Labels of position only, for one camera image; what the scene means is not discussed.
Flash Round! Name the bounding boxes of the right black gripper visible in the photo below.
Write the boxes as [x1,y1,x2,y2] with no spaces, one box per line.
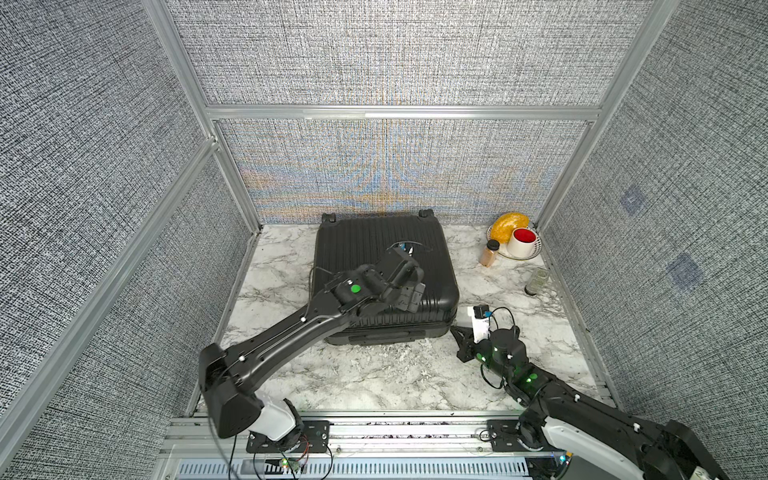
[448,323,513,387]

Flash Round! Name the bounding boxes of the black ribbed hard-shell suitcase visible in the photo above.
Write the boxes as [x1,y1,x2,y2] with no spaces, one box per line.
[310,209,460,346]

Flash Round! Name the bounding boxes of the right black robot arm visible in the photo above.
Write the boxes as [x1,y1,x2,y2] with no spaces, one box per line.
[450,326,727,479]

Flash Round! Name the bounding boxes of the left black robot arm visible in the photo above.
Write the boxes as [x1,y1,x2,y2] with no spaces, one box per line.
[198,244,425,445]

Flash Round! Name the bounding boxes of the clear glass jar lying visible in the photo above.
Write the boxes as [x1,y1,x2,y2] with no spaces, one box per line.
[524,268,549,296]

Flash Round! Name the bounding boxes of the brown spice jar black lid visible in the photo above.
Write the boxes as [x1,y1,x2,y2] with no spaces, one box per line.
[479,239,500,268]

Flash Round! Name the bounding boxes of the white patterned plate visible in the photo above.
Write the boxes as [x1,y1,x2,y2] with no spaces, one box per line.
[497,227,542,261]

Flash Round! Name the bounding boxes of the yellow bread loaf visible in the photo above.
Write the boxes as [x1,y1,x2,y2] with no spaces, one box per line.
[489,212,529,244]

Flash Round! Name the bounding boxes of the white cup red inside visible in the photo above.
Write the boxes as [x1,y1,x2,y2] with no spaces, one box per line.
[506,228,538,259]

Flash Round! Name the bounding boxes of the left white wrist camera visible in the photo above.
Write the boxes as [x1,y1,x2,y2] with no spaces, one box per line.
[391,241,421,255]

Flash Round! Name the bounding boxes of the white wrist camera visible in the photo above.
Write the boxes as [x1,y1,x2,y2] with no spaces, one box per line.
[467,304,491,343]
[391,241,421,255]

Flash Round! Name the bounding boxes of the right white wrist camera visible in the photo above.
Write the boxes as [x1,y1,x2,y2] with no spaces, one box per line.
[467,304,491,343]

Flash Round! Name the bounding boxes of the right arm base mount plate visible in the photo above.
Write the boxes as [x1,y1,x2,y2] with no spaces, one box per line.
[486,418,541,453]

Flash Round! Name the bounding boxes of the white slotted cable duct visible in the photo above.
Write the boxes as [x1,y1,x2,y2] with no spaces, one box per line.
[173,457,532,479]

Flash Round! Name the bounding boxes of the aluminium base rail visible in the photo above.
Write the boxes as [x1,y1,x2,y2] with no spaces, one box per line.
[157,409,521,462]

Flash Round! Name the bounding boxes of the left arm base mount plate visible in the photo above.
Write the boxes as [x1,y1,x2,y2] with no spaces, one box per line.
[246,420,331,455]

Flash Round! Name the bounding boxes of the aluminium enclosure frame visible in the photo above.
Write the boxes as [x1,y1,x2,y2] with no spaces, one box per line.
[0,0,683,451]

